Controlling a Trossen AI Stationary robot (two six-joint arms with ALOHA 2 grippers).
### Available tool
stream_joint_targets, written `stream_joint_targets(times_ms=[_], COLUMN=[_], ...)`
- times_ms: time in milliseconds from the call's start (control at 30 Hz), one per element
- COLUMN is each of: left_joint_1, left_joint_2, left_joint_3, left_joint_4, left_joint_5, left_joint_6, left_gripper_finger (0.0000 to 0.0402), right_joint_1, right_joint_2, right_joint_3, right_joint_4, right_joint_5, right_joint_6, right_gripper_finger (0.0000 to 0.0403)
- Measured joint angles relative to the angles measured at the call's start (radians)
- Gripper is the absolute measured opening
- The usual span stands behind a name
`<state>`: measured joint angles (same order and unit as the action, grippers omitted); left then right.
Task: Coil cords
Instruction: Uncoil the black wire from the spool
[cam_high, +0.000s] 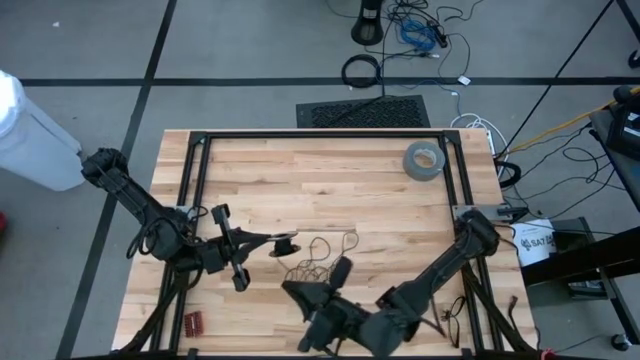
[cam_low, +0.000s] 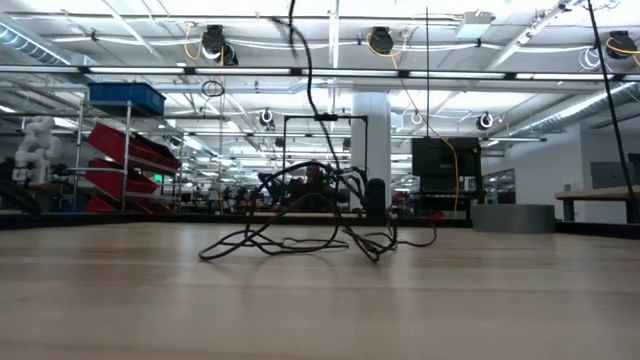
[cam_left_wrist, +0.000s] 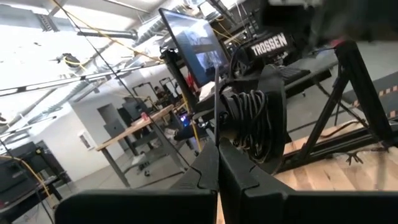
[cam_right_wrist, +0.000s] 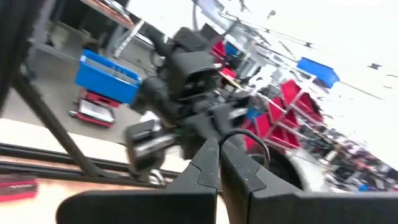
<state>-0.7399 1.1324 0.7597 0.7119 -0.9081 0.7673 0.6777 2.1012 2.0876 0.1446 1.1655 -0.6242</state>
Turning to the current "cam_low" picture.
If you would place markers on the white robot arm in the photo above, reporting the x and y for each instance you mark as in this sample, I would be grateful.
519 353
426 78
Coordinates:
36 145

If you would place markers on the thin black vertical pole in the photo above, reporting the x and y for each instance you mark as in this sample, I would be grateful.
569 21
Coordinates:
427 75

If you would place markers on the black diagonal rig pole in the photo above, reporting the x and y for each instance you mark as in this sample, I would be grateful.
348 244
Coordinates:
612 110

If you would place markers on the wooden bench table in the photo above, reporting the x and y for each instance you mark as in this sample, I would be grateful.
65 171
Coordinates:
595 195

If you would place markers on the red storage bin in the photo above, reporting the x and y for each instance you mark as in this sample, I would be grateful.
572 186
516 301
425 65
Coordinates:
130 147
107 206
115 181

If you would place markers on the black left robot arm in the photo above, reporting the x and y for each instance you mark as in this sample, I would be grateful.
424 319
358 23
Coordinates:
20 197

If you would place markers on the person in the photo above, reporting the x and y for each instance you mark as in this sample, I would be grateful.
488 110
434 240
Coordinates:
314 176

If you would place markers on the white ceiling box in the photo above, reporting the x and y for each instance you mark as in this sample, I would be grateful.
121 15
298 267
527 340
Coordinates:
474 25

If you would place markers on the black monitor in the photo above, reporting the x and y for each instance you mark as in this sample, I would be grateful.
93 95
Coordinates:
440 157

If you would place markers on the metal shelf rack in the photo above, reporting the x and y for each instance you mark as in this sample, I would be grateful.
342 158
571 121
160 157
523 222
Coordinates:
126 165

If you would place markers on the white pillar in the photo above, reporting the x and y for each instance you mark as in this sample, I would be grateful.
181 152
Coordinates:
371 130

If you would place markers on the black camera gantry frame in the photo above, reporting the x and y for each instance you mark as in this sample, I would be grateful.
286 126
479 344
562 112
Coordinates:
326 118

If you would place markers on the blue storage bin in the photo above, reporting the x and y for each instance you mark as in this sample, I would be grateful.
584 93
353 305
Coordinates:
127 95

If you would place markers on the black aluminium table frame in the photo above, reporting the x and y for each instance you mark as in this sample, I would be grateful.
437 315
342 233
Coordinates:
100 219

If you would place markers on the long ceiling light strip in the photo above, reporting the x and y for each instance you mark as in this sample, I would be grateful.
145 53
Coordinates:
400 74

